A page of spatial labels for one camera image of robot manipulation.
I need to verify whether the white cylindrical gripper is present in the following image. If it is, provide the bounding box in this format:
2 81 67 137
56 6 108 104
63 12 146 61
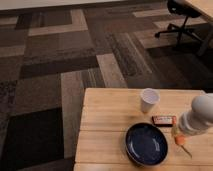
171 111 212 137

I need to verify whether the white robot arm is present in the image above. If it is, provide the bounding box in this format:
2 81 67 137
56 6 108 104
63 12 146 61
171 93 213 136

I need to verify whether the dark blue ceramic bowl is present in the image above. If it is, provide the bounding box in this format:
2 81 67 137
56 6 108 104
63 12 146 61
125 123 168 166

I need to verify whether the white paper cup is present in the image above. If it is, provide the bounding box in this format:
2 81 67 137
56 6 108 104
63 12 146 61
140 88 160 113

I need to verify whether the black office chair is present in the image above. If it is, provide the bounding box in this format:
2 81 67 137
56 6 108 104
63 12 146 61
154 0 202 47

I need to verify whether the wooden desk in background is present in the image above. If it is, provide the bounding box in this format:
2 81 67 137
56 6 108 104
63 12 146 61
184 0 213 21

